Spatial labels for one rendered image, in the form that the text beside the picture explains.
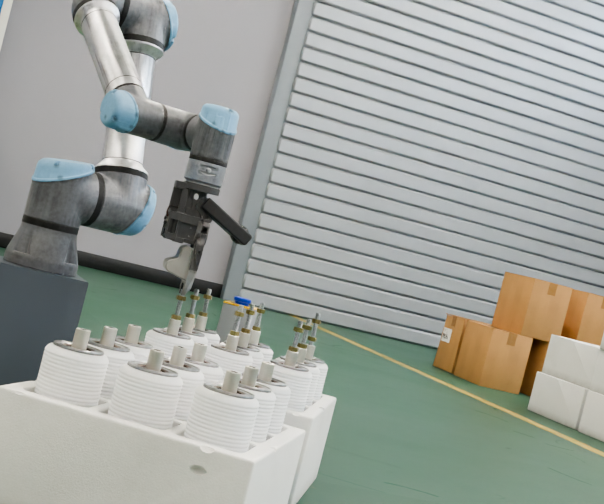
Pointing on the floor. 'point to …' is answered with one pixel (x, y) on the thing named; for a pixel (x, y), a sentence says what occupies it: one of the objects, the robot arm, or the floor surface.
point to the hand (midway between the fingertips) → (186, 288)
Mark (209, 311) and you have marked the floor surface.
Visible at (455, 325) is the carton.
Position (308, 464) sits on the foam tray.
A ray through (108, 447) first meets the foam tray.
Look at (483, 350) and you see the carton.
